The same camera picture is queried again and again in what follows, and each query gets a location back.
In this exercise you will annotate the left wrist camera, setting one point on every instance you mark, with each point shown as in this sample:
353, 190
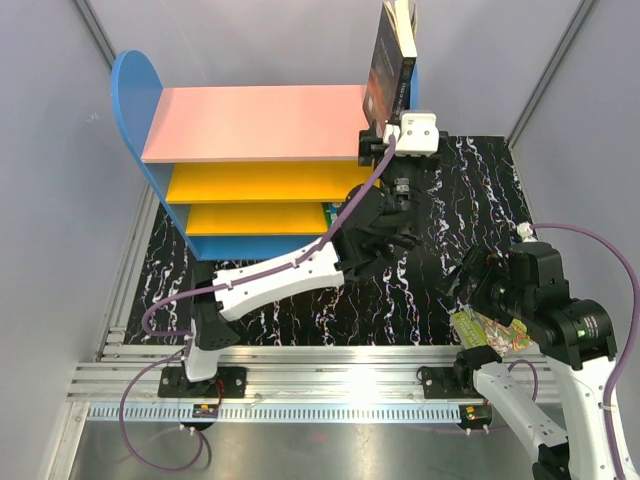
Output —
415, 133

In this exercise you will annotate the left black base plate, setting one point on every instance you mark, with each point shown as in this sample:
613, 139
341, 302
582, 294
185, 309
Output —
230, 382

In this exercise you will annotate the dark tale of two cities book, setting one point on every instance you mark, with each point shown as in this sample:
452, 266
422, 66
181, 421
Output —
393, 62

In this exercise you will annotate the aluminium rail frame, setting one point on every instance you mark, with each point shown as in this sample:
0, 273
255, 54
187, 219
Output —
126, 372

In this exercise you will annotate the black marble pattern mat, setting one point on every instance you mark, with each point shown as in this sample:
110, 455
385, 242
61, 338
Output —
474, 197

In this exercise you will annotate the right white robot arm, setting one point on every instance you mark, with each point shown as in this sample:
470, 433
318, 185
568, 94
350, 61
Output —
576, 337

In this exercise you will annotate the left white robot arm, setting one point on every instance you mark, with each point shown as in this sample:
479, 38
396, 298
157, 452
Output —
375, 227

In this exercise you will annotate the small circuit board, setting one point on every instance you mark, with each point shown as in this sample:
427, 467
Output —
206, 411
477, 414

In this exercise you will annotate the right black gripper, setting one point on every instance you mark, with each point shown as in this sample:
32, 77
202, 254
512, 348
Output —
483, 264

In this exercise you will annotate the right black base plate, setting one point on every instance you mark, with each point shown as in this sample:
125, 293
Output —
443, 383

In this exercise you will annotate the right small circuit board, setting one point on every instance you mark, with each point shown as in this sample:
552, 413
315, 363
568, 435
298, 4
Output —
477, 414

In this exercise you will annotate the slotted white cable duct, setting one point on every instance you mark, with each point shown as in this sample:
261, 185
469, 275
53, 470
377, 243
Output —
281, 413

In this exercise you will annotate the colourful wooden bookshelf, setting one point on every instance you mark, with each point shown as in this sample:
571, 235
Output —
242, 171

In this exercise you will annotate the green 65-storey treehouse book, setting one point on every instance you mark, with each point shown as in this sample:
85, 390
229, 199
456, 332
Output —
475, 330

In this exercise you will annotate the green coin book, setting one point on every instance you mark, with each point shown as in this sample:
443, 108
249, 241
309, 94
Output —
333, 213

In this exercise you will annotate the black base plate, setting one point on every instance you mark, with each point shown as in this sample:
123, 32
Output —
230, 382
443, 383

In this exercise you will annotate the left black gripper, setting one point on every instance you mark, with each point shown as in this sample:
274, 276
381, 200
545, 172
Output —
371, 148

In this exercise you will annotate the left small circuit board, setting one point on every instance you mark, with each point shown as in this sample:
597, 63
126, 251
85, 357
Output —
206, 411

